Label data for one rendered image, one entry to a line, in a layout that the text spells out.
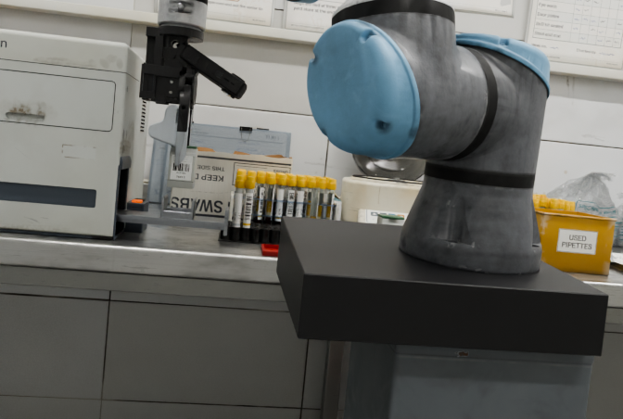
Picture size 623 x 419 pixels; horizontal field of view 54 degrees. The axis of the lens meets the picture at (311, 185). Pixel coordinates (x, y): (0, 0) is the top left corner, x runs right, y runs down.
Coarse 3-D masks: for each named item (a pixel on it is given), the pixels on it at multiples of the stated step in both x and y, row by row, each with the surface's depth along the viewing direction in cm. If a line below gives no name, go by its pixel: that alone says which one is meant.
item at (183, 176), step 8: (192, 152) 97; (184, 160) 96; (192, 160) 96; (176, 168) 96; (184, 168) 96; (192, 168) 96; (168, 176) 96; (176, 176) 96; (184, 176) 96; (192, 176) 96; (168, 184) 96; (176, 184) 96; (184, 184) 96; (192, 184) 96
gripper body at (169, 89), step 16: (160, 32) 95; (176, 32) 94; (192, 32) 94; (160, 48) 95; (176, 48) 96; (144, 64) 93; (160, 64) 95; (176, 64) 96; (144, 80) 94; (160, 80) 94; (176, 80) 95; (192, 80) 94; (144, 96) 94; (160, 96) 94; (176, 96) 95; (192, 96) 95
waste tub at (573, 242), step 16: (544, 224) 106; (560, 224) 106; (576, 224) 106; (592, 224) 106; (608, 224) 107; (544, 240) 106; (560, 240) 106; (576, 240) 106; (592, 240) 107; (608, 240) 107; (544, 256) 106; (560, 256) 106; (576, 256) 107; (592, 256) 107; (608, 256) 107; (576, 272) 107; (592, 272) 107; (608, 272) 107
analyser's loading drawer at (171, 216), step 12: (192, 204) 96; (120, 216) 94; (132, 216) 95; (144, 216) 95; (156, 216) 96; (168, 216) 96; (180, 216) 96; (192, 216) 96; (204, 216) 103; (228, 216) 97; (204, 228) 97; (216, 228) 97
